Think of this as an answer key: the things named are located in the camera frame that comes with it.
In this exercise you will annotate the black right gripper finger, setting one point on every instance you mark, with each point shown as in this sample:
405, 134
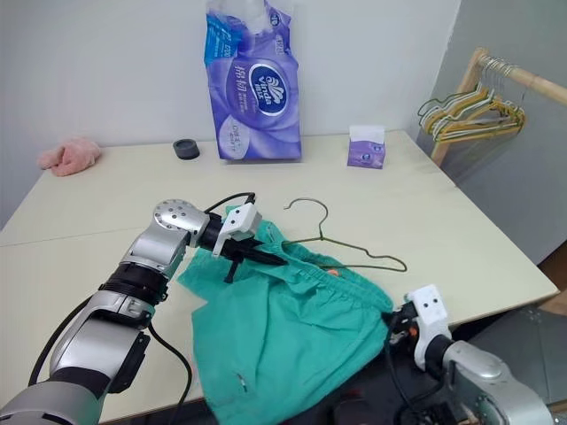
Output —
388, 319

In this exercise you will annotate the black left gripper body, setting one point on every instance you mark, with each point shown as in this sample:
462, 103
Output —
241, 249

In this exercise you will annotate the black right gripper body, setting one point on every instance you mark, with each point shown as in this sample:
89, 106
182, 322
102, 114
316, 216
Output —
404, 323

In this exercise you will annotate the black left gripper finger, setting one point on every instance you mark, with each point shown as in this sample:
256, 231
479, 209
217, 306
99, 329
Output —
233, 272
268, 257

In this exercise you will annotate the green shorts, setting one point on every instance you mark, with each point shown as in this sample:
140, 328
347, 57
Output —
283, 327

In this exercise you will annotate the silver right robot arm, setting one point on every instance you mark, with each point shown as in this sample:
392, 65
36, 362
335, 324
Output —
483, 380

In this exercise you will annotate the black round container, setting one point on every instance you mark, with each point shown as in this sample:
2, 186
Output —
186, 149

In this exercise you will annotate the small purple tissue pack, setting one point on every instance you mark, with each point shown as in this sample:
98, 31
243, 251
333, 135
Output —
365, 152

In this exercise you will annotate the purple Vinda tissue multipack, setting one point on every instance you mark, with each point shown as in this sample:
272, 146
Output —
257, 102

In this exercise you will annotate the brown cardboard box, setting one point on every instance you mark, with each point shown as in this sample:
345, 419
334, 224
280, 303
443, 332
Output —
556, 283

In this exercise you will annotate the pink fluffy cloth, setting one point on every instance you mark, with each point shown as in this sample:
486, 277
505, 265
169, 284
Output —
71, 157

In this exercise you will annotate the wooden clothes rack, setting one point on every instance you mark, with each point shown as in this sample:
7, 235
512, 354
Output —
536, 82

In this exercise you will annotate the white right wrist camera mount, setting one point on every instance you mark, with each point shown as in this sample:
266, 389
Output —
427, 310

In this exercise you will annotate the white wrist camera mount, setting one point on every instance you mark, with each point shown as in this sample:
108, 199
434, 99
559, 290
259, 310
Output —
427, 310
241, 219

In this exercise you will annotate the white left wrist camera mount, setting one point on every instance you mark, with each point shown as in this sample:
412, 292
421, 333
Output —
241, 219

